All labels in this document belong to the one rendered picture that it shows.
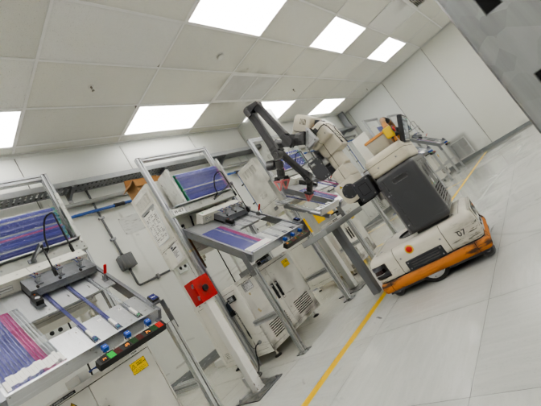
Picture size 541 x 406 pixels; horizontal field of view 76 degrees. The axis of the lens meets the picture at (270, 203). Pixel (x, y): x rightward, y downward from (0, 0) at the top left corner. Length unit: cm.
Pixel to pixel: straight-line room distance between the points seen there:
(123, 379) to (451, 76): 921
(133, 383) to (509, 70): 211
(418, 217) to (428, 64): 803
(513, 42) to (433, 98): 974
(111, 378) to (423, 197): 194
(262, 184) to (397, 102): 670
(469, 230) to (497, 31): 197
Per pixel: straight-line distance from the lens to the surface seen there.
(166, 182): 302
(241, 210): 306
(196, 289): 222
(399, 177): 217
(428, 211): 217
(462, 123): 985
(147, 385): 220
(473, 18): 20
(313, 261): 396
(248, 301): 265
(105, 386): 213
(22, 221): 246
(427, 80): 998
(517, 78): 20
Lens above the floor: 64
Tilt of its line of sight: 8 degrees up
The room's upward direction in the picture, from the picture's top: 33 degrees counter-clockwise
